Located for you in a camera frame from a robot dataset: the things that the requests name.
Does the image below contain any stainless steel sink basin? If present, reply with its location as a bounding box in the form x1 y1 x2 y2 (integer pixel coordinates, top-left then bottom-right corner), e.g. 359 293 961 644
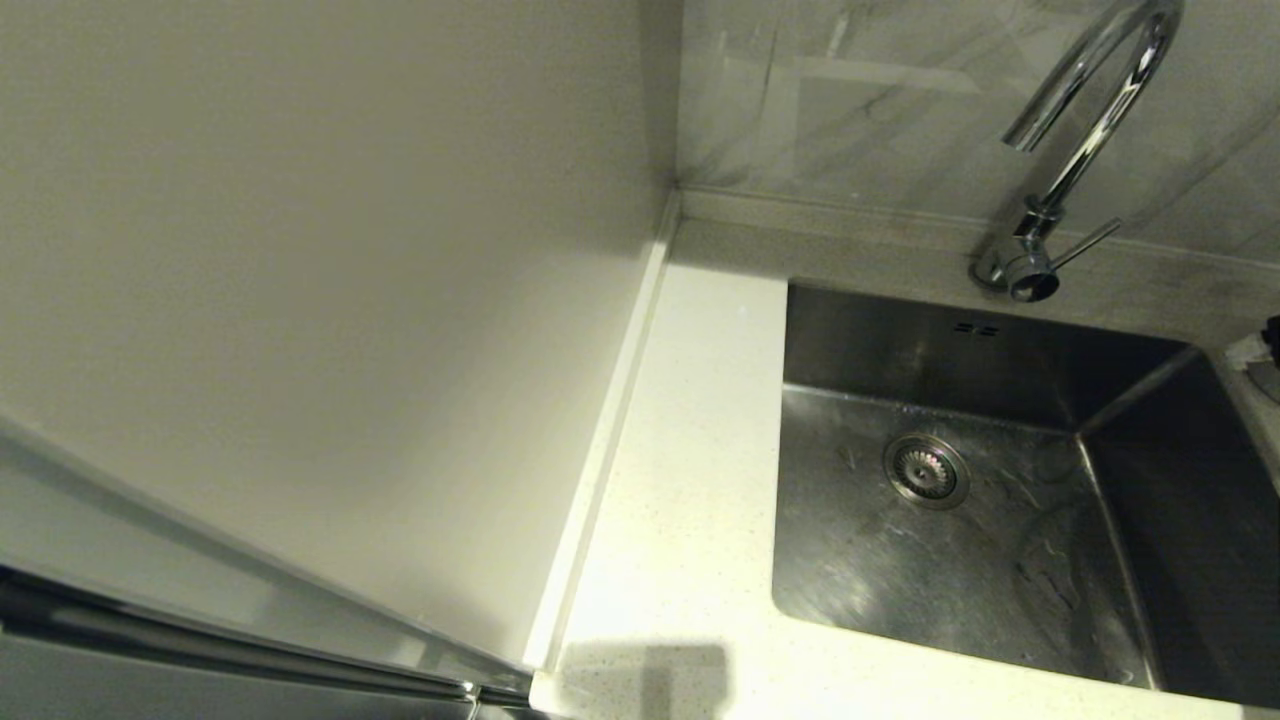
770 280 1280 709

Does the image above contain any chrome gooseneck faucet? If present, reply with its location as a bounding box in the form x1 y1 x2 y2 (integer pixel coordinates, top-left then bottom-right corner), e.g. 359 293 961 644
970 0 1186 304

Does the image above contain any round metal drain strainer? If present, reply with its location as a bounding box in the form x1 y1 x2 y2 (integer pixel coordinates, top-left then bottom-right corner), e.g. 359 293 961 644
883 434 971 511

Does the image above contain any white tall cabinet side panel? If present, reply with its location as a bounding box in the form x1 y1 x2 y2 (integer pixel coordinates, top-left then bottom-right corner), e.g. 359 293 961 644
0 0 683 669

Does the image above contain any dark metal door trim bar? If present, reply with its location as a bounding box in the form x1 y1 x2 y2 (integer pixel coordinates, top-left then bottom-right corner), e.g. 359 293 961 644
0 570 536 709

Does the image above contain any grey appliance door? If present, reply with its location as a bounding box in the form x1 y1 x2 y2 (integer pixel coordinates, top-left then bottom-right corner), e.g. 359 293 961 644
0 410 536 696

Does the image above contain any glossy grey door panel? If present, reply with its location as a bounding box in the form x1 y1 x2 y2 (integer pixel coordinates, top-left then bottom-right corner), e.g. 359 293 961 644
0 635 471 720

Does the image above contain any chrome faucet lever handle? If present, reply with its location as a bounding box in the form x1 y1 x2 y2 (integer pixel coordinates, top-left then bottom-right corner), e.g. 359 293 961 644
1050 218 1123 271

